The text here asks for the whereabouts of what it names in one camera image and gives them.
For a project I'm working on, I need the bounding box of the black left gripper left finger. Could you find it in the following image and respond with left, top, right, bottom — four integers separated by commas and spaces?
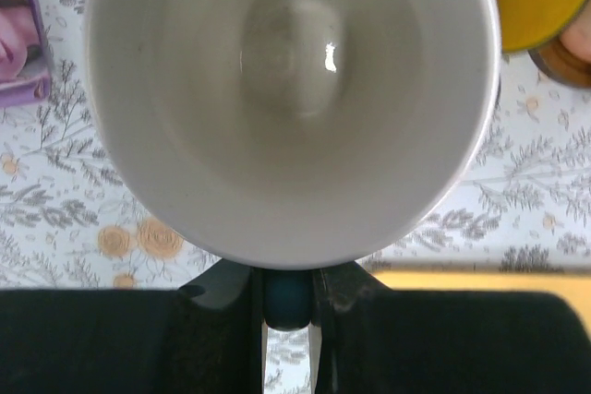
1, 260, 263, 393

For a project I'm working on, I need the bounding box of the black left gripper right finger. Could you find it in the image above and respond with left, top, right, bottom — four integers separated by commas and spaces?
312, 262, 590, 393

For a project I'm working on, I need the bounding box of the white blue-handled mug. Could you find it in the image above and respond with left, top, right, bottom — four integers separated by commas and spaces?
84, 0, 501, 328

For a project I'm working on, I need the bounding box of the brown wooden coaster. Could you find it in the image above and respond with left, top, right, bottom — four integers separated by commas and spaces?
528, 38, 591, 90

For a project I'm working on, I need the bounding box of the light pink mug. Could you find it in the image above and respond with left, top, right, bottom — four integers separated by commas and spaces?
560, 9, 591, 63

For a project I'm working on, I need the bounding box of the floral patterned table mat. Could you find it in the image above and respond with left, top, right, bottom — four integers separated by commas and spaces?
1, 0, 590, 393

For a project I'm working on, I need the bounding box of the yellow plastic tray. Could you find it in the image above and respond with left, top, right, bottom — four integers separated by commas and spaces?
363, 260, 590, 328

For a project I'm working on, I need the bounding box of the pink star-patterned cloth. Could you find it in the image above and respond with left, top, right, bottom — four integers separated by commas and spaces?
1, 0, 52, 108

